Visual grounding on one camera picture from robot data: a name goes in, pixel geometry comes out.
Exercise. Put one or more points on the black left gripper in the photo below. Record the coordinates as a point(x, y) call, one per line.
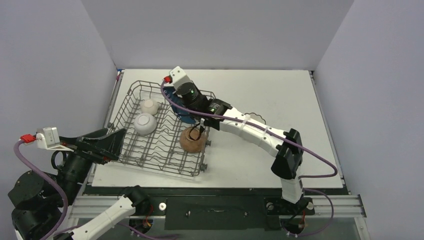
point(101, 149)

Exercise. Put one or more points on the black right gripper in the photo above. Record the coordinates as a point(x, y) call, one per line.
point(180, 108)

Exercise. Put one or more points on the blue leaf-shaped dish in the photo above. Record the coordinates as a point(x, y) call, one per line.
point(182, 115)

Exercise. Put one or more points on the plain white bowl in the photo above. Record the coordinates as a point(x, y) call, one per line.
point(144, 123)

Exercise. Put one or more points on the small white lobed bowl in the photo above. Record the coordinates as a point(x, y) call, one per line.
point(149, 106)

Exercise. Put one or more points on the tan brown bowl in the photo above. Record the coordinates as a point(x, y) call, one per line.
point(192, 141)

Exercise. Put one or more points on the white scalloped bowl black rim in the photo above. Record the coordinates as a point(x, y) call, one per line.
point(256, 117)

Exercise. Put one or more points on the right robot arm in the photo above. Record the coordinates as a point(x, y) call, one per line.
point(284, 146)

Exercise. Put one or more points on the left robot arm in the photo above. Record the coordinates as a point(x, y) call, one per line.
point(41, 200)

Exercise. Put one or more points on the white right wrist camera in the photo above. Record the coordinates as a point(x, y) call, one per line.
point(177, 77)

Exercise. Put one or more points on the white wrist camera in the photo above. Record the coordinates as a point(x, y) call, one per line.
point(177, 77)
point(46, 138)

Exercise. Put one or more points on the grey wire dish rack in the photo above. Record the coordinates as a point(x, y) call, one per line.
point(159, 151)

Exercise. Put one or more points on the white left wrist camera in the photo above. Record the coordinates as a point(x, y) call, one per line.
point(46, 138)

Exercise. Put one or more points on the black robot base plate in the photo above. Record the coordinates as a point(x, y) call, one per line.
point(225, 208)

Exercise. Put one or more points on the aluminium table edge rail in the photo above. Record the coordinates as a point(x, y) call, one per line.
point(314, 84)

